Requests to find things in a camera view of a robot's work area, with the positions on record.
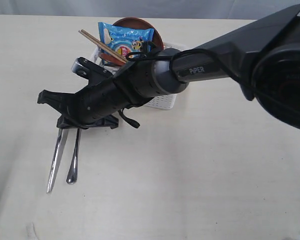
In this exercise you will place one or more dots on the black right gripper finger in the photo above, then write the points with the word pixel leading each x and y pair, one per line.
pixel 72 122
pixel 59 101

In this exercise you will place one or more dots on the white perforated plastic basket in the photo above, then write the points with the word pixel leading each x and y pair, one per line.
pixel 165 102

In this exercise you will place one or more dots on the blue chips snack bag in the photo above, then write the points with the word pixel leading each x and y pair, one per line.
pixel 124 40

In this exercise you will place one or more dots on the wooden chopstick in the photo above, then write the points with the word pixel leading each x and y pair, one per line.
pixel 102 46
pixel 105 43

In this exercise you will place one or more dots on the silver table knife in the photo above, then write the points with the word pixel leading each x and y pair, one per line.
pixel 56 160

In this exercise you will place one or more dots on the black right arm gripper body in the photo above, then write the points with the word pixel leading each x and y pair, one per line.
pixel 101 99

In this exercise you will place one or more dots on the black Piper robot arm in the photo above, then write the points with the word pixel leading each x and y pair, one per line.
pixel 263 57

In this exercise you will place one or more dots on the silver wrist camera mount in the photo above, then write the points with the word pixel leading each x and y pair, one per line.
pixel 90 71

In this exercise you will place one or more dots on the silver metal fork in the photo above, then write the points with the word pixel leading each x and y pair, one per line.
pixel 72 175

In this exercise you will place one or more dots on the grey backdrop curtain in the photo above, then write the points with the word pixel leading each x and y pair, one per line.
pixel 170 9

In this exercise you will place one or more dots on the dark brown round plate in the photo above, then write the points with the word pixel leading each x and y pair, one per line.
pixel 137 23

